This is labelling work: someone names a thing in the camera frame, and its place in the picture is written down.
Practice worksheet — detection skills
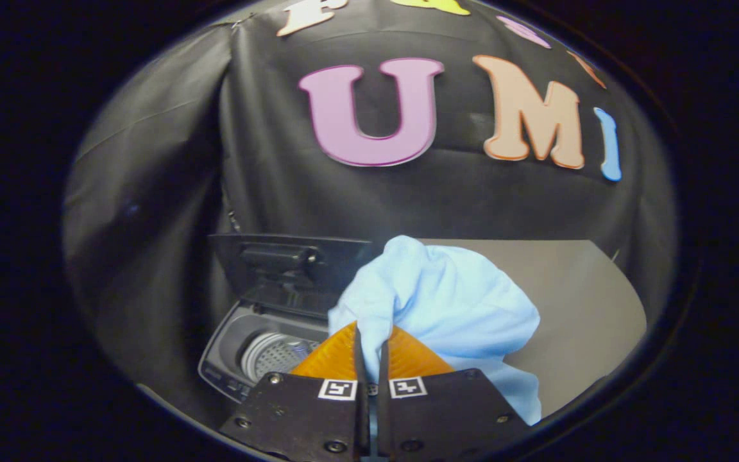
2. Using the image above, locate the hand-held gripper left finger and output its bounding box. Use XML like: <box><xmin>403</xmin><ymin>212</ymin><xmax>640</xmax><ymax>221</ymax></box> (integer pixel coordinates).
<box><xmin>217</xmin><ymin>320</ymin><xmax>371</xmax><ymax>460</ymax></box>

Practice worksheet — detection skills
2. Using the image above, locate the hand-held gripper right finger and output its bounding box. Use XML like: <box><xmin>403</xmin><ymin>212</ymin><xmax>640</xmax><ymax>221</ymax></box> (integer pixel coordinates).
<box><xmin>376</xmin><ymin>323</ymin><xmax>531</xmax><ymax>460</ymax></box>

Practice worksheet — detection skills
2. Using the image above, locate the light blue garment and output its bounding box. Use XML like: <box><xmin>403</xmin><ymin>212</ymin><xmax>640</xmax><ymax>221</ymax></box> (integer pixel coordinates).
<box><xmin>328</xmin><ymin>235</ymin><xmax>543</xmax><ymax>426</ymax></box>

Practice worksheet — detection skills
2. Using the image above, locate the black backdrop cloth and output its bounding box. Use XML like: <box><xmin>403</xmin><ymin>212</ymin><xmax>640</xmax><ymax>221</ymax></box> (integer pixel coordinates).
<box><xmin>63</xmin><ymin>0</ymin><xmax>678</xmax><ymax>411</ymax></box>

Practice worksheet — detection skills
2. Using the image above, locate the beige cabinet with dark frame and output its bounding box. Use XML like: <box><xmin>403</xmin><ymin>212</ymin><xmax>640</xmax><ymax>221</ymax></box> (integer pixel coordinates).
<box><xmin>420</xmin><ymin>238</ymin><xmax>648</xmax><ymax>419</ymax></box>

